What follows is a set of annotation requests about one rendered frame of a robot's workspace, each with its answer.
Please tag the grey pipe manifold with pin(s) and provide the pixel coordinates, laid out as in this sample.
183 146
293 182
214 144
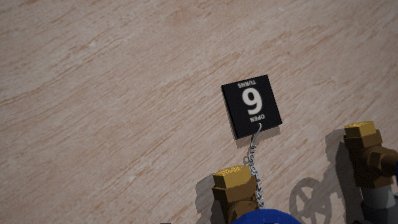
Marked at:
373 167

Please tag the black square tag with metal chain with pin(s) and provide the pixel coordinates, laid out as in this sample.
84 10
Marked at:
251 102

